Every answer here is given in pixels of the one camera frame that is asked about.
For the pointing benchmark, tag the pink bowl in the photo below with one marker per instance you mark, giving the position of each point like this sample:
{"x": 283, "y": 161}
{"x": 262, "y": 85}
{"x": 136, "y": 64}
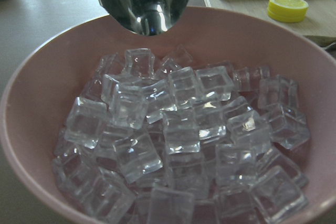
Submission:
{"x": 42, "y": 90}

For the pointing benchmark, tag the clear ice cubes pile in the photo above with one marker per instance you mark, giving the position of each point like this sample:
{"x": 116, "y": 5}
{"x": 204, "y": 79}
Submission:
{"x": 152, "y": 140}

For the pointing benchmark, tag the half lemon slice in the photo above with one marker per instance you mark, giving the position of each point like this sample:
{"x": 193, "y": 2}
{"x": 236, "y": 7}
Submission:
{"x": 287, "y": 11}

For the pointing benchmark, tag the wooden cutting board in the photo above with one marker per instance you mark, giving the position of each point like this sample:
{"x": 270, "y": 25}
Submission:
{"x": 314, "y": 19}

